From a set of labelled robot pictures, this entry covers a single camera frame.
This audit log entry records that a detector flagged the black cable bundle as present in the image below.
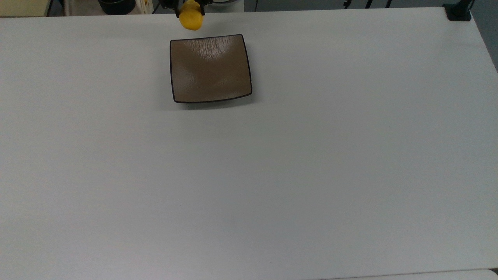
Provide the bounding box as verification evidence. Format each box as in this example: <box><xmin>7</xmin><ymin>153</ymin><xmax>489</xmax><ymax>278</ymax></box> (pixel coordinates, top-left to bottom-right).
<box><xmin>342</xmin><ymin>0</ymin><xmax>393</xmax><ymax>9</ymax></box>

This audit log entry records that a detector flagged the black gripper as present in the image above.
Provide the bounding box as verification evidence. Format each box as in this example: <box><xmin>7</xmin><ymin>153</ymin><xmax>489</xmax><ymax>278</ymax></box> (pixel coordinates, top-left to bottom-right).
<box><xmin>159</xmin><ymin>0</ymin><xmax>213</xmax><ymax>18</ymax></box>

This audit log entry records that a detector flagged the brown square ceramic plate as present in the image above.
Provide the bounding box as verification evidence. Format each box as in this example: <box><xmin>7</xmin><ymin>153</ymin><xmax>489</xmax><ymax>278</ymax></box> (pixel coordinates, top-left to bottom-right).
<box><xmin>169</xmin><ymin>34</ymin><xmax>253</xmax><ymax>104</ymax></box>

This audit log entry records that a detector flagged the beige wooden board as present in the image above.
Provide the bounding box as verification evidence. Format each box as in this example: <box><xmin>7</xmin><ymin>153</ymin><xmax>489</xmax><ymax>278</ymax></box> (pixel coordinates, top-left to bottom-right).
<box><xmin>0</xmin><ymin>0</ymin><xmax>53</xmax><ymax>18</ymax></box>

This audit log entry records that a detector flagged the yellow lemon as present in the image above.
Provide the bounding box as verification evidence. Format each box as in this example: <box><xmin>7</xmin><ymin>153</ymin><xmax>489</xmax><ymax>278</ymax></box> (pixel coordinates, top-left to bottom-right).
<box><xmin>179</xmin><ymin>0</ymin><xmax>205</xmax><ymax>31</ymax></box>

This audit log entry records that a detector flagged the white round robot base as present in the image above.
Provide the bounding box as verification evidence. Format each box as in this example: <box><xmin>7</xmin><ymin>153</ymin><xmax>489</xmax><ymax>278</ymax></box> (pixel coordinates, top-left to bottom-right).
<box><xmin>212</xmin><ymin>0</ymin><xmax>245</xmax><ymax>13</ymax></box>

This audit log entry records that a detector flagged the black round pot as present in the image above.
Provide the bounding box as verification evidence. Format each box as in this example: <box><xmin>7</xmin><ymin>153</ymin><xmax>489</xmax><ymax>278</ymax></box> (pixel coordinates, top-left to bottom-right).
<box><xmin>97</xmin><ymin>0</ymin><xmax>137</xmax><ymax>16</ymax></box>

